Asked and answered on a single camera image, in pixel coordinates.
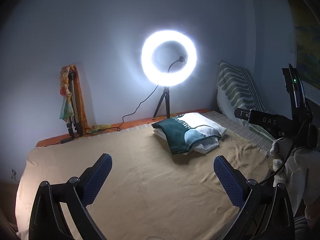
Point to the green striped white pillow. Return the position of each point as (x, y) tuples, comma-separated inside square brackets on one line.
[(237, 89)]

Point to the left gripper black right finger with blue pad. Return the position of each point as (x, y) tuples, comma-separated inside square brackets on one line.
[(265, 210)]

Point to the beige bed cover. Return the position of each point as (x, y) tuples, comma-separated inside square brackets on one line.
[(149, 191)]

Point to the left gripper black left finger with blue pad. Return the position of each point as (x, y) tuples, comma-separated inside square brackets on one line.
[(47, 220)]

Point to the white green printed t-shirt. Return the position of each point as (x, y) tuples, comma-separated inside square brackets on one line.
[(184, 130)]

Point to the white gloved right hand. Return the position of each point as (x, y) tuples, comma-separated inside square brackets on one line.
[(299, 173)]

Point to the white ring light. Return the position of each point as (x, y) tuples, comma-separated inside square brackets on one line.
[(168, 57)]

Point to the folded white garment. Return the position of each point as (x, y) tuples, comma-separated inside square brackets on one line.
[(203, 146)]

